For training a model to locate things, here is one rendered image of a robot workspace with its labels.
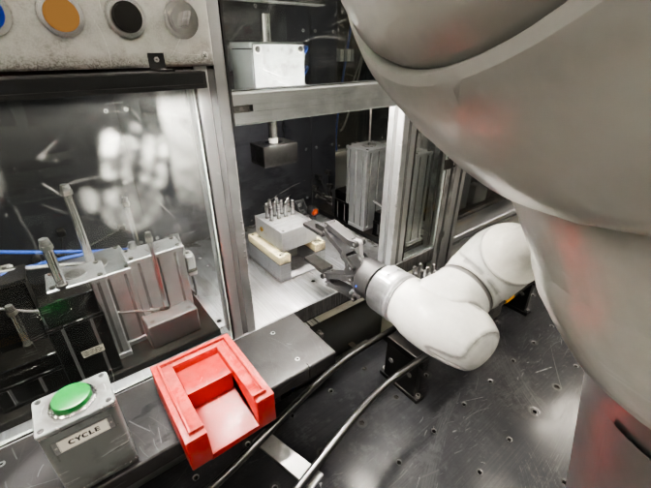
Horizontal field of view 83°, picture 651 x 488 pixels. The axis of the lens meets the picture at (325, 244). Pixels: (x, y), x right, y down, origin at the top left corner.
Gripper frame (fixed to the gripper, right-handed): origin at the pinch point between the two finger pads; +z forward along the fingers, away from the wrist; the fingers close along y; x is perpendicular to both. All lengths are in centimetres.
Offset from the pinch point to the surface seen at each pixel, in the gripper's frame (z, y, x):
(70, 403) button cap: -19, 3, 48
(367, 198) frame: 10.2, 1.9, -25.2
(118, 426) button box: -20.1, -2.1, 44.3
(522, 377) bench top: -37, -33, -35
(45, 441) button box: -20, 1, 51
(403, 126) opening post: -6.4, 24.2, -18.1
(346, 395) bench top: -14.7, -32.7, 2.5
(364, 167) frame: 10.8, 10.7, -24.1
